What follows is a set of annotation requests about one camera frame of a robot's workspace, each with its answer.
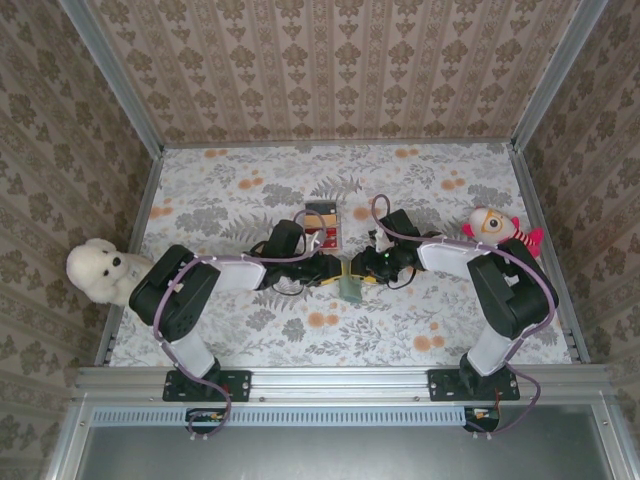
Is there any floral table cover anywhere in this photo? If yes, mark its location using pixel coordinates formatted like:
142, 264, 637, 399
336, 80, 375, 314
107, 144, 576, 369

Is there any white and pink fish plush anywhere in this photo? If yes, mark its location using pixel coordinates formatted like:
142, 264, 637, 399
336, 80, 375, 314
460, 205, 546, 259

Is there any grey metal panel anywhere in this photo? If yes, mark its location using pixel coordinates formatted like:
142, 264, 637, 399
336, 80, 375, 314
74, 424, 619, 480

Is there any black connector box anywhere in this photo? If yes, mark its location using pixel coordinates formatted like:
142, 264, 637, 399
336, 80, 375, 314
463, 406, 501, 434
185, 407, 227, 435

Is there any white teddy bear plush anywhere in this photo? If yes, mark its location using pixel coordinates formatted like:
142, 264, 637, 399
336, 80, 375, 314
66, 238, 154, 307

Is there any aluminium front rail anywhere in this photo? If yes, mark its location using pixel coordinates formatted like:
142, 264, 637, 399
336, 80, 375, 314
74, 364, 614, 401

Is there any aluminium back rail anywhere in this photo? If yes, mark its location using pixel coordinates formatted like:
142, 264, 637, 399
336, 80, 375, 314
162, 141, 514, 150

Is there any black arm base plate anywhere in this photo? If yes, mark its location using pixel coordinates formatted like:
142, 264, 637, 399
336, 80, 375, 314
162, 368, 252, 403
428, 368, 521, 403

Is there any grey slotted cable duct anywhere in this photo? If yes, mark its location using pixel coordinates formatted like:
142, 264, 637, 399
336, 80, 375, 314
92, 405, 464, 427

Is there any aluminium side rail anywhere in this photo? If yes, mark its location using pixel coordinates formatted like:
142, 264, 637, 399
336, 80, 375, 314
509, 144, 591, 364
94, 149, 165, 366

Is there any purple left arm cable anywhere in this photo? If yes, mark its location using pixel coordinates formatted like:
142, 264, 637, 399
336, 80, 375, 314
152, 208, 329, 444

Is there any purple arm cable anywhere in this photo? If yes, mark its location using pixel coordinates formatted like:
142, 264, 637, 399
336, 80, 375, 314
152, 208, 329, 444
370, 193, 560, 441

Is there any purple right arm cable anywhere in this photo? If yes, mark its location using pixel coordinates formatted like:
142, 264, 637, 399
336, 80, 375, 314
370, 193, 560, 441

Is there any aluminium corner post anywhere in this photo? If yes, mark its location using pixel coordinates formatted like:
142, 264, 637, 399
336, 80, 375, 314
59, 0, 166, 154
512, 0, 609, 151

